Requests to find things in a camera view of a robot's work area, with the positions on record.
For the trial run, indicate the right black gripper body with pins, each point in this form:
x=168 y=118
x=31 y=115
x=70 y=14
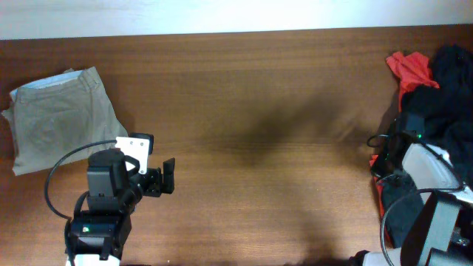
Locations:
x=386 y=162

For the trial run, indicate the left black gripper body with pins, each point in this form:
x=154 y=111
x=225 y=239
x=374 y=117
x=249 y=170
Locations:
x=155 y=180

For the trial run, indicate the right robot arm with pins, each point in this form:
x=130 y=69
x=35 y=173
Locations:
x=423 y=172

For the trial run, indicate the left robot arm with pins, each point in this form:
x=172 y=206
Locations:
x=101 y=222

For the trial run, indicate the black garment pile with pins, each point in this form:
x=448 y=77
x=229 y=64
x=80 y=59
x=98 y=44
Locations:
x=447 y=111

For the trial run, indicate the red garment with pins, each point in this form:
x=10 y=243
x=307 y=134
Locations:
x=412 y=71

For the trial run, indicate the dark grey red-trimmed garment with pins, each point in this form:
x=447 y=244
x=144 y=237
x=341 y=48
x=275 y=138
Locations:
x=401 y=217

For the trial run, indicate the folded khaki shorts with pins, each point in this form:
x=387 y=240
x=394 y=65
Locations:
x=70 y=112

